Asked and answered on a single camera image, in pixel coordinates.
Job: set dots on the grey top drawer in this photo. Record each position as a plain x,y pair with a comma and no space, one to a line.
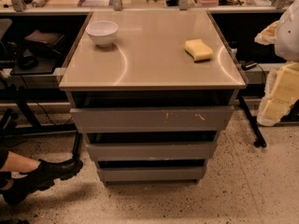
151,119

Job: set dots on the grey drawer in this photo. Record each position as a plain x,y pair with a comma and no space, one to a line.
152,152
132,175
151,119

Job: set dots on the grey middle drawer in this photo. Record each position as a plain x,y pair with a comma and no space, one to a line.
152,152

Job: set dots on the white ceramic bowl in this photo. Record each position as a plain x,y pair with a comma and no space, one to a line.
102,33

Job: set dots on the black power adapter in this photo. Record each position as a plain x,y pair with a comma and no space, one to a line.
248,65

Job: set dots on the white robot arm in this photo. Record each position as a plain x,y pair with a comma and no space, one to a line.
287,34

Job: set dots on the person bare leg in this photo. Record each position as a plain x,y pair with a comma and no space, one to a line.
19,163

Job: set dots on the yellow sponge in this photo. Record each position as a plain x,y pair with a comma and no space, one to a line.
198,50

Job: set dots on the black desk leg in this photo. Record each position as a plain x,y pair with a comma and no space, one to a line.
259,141

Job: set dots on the grey bottom drawer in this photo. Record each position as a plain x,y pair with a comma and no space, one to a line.
132,175

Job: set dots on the grey drawer cabinet beige top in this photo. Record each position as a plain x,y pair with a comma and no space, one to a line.
148,66

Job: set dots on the black chunky shoe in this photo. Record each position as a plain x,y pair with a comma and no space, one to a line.
41,178

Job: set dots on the black headphones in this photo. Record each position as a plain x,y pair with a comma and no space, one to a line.
26,60

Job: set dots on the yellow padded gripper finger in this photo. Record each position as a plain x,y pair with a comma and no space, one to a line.
281,92
268,35

